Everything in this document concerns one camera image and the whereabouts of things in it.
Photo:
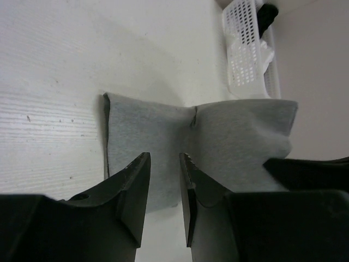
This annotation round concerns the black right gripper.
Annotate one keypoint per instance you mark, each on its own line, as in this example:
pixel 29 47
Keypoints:
pixel 306 222

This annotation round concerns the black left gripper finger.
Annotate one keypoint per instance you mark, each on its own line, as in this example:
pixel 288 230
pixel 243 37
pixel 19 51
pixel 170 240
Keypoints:
pixel 103 223

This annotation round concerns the grey tank top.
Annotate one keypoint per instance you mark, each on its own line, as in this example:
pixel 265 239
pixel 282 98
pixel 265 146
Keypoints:
pixel 229 140

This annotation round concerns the white tank top in basket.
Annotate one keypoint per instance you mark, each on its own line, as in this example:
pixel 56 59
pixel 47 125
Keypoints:
pixel 267 55

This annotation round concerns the black tank top in basket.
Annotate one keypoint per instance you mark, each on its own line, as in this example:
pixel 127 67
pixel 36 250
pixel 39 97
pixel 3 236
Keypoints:
pixel 265 17

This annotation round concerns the white plastic basket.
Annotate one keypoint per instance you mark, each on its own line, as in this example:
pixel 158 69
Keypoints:
pixel 246 78

